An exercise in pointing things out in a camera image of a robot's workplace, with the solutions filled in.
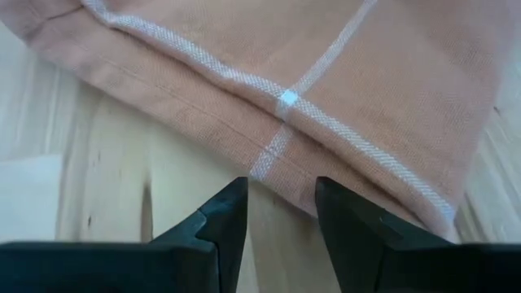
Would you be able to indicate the pink towel with white stripes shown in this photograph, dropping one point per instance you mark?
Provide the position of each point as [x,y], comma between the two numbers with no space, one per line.
[366,61]

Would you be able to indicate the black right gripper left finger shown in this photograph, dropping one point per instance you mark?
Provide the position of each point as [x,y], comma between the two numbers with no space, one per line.
[122,268]

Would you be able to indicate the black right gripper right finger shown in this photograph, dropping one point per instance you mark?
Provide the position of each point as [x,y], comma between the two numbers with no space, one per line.
[407,268]

